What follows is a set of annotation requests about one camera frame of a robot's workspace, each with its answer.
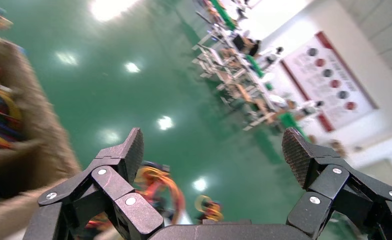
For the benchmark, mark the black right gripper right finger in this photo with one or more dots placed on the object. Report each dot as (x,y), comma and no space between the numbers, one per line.
(302,155)

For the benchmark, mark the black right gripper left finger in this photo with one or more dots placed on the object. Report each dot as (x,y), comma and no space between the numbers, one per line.
(123,155)

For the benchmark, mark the brown cardboard divider box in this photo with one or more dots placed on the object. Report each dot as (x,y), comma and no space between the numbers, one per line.
(40,126)

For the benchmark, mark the workbench assembly line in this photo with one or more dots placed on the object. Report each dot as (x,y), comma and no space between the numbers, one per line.
(235,73)

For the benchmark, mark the red framed wall poster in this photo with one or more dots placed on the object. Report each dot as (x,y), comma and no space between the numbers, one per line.
(332,82)

